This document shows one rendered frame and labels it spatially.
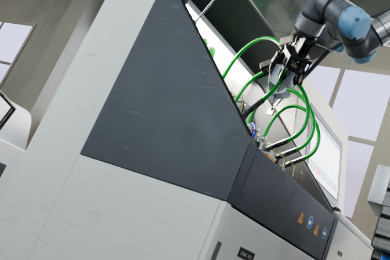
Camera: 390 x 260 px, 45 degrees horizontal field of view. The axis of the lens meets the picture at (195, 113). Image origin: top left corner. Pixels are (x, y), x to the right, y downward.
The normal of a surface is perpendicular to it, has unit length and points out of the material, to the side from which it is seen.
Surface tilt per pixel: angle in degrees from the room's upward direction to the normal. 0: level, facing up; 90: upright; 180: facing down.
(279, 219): 90
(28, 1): 90
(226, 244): 90
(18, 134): 72
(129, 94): 90
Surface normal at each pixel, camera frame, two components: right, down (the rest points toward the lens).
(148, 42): -0.53, -0.44
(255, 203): 0.76, 0.14
